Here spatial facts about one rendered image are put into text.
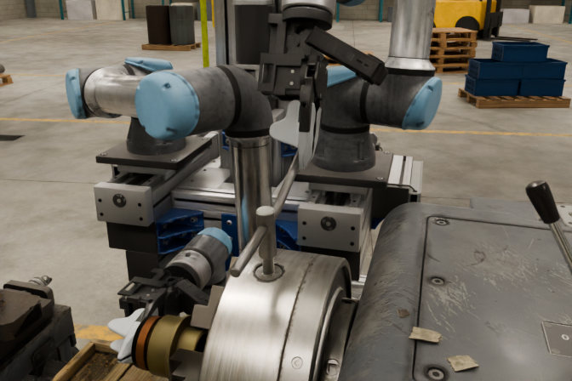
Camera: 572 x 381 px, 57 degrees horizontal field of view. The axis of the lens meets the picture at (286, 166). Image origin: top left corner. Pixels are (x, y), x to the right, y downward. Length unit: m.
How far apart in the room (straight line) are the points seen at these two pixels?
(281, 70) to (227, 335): 0.35
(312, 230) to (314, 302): 0.54
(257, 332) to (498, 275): 0.28
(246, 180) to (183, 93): 0.23
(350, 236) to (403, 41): 0.42
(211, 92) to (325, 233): 0.41
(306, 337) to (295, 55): 0.36
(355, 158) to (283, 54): 0.54
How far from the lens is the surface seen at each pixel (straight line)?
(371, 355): 0.53
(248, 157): 1.02
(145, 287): 0.91
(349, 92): 1.18
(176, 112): 0.89
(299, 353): 0.60
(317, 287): 0.64
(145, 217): 1.29
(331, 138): 1.22
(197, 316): 0.79
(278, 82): 0.72
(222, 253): 1.03
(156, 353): 0.79
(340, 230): 1.14
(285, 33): 0.75
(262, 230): 0.61
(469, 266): 0.68
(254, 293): 0.64
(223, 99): 0.93
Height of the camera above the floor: 1.57
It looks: 19 degrees down
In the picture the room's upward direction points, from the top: straight up
